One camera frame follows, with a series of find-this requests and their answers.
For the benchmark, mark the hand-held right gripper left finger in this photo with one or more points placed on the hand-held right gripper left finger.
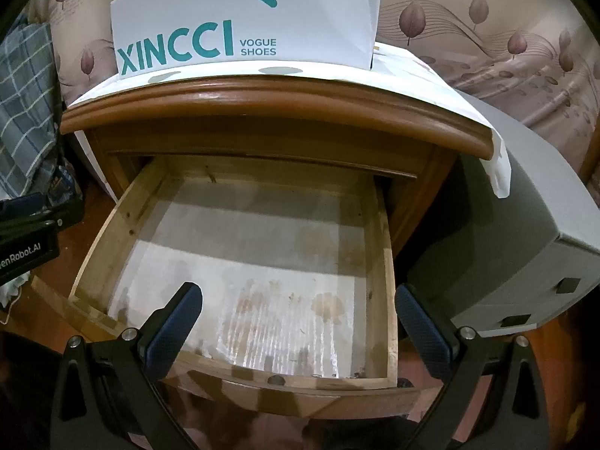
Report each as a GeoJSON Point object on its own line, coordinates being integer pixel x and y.
{"type": "Point", "coordinates": [173, 328]}

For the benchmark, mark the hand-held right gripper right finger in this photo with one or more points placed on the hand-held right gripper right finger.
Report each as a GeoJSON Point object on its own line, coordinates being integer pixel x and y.
{"type": "Point", "coordinates": [424, 333]}

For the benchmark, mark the wooden drawer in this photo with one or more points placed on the wooden drawer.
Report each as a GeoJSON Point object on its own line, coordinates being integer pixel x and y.
{"type": "Point", "coordinates": [328, 401]}

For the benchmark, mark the white paper drawer liner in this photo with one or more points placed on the white paper drawer liner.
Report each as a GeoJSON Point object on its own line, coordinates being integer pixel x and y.
{"type": "Point", "coordinates": [258, 267]}

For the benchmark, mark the white floral cloth pile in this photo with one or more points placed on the white floral cloth pile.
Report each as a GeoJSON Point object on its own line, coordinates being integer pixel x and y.
{"type": "Point", "coordinates": [11, 290]}

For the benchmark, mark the dark blue patterned bag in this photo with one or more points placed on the dark blue patterned bag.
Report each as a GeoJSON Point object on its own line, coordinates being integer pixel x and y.
{"type": "Point", "coordinates": [70, 178]}

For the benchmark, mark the grey plaid cloth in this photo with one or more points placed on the grey plaid cloth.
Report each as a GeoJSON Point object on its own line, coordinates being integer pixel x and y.
{"type": "Point", "coordinates": [28, 117]}

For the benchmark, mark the wooden nightstand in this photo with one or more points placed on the wooden nightstand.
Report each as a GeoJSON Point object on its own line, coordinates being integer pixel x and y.
{"type": "Point", "coordinates": [281, 103]}

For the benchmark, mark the white cloth with pastel shapes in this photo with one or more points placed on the white cloth with pastel shapes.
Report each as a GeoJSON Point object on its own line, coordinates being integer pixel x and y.
{"type": "Point", "coordinates": [412, 75]}

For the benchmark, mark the leaf-print beige fabric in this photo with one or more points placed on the leaf-print beige fabric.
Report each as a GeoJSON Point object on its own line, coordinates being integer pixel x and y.
{"type": "Point", "coordinates": [492, 56]}

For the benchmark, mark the white shoe box teal print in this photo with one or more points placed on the white shoe box teal print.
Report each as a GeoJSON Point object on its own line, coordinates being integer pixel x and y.
{"type": "Point", "coordinates": [304, 23]}

